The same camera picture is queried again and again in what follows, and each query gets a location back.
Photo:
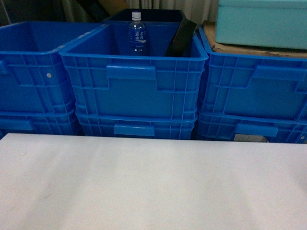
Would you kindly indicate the blue crate bottom middle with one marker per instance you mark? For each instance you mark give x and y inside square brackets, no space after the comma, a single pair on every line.
[136,127]

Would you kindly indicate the blue crate bottom right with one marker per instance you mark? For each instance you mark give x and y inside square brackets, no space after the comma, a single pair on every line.
[218,127]

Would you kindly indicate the blue crate bottom left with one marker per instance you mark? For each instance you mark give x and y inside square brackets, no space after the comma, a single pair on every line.
[39,123]

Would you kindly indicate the teal plastic box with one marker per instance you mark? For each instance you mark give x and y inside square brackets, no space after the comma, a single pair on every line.
[268,23]

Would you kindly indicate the clear water bottle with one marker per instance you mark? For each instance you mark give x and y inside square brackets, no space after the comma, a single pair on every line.
[137,35]

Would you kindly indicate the brown cardboard sheet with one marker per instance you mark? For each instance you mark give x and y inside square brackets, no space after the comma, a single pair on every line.
[239,46]

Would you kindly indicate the blue crate top left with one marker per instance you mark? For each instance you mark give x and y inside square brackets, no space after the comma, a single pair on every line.
[32,75]

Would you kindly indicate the blue crate top middle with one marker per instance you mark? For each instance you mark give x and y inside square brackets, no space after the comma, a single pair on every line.
[107,79]

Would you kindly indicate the blue crate top right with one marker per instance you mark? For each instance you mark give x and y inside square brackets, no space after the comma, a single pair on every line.
[254,83]

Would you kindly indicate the blue crate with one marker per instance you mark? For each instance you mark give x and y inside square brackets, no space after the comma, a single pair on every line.
[32,75]
[107,79]
[136,127]
[39,123]
[218,127]
[254,83]

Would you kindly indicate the black flat tray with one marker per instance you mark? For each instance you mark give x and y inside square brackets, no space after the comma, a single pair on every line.
[181,39]

